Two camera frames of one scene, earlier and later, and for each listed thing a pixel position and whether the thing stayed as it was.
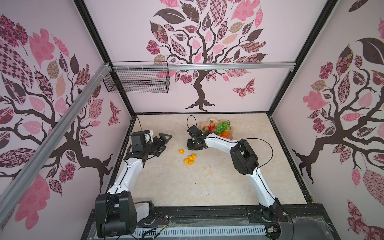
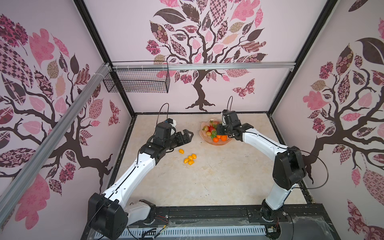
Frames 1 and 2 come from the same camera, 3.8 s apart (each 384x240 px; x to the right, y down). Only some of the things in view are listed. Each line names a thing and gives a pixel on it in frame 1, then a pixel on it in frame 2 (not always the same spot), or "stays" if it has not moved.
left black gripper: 160,144 → 182,141
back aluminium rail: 203,65 stays
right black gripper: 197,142 → 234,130
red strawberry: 212,128 stays
